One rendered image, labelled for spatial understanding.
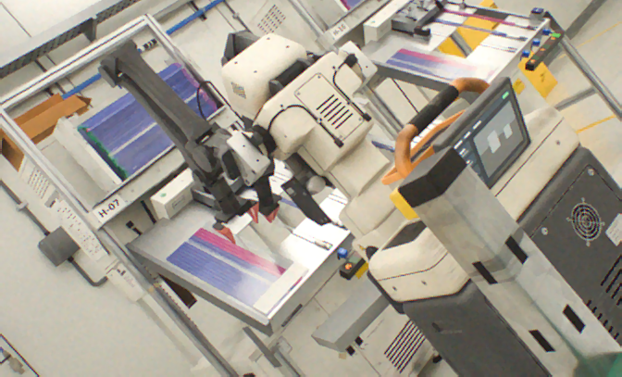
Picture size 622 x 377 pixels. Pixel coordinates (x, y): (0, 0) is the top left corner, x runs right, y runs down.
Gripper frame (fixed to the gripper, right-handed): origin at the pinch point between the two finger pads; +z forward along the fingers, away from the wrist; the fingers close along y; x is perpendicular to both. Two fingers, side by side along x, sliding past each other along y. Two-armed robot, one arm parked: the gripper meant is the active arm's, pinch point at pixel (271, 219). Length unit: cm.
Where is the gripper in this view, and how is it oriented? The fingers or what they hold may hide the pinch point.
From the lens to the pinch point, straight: 254.5
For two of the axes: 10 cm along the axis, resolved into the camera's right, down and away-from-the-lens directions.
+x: 7.8, 3.1, -5.4
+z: 1.4, 7.6, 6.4
